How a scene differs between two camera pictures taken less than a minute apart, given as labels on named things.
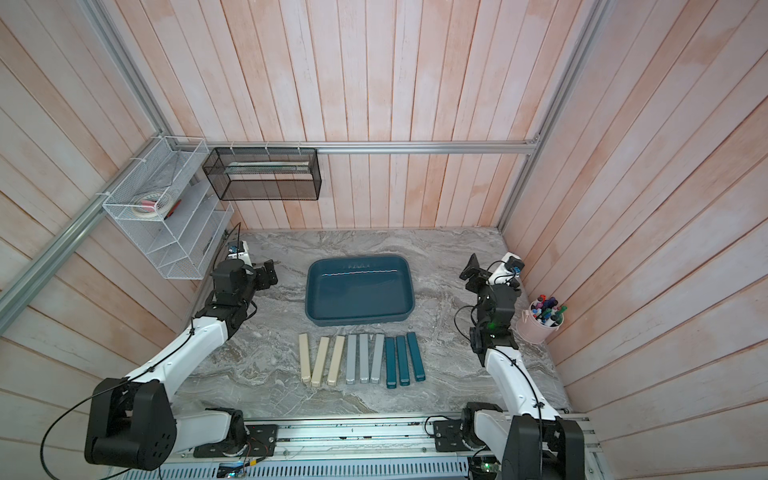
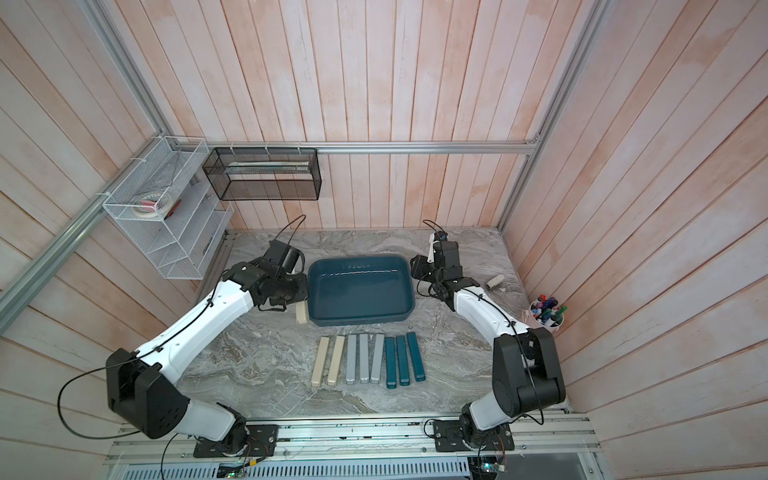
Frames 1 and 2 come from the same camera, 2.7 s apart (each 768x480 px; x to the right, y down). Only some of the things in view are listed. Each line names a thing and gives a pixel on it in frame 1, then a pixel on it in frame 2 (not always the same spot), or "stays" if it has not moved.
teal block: x=415 y=357 stays
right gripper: x=472 y=273 → x=419 y=267
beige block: x=336 y=361 stays
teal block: x=402 y=361 stays
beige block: x=305 y=358 → x=302 y=312
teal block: x=390 y=363 stays
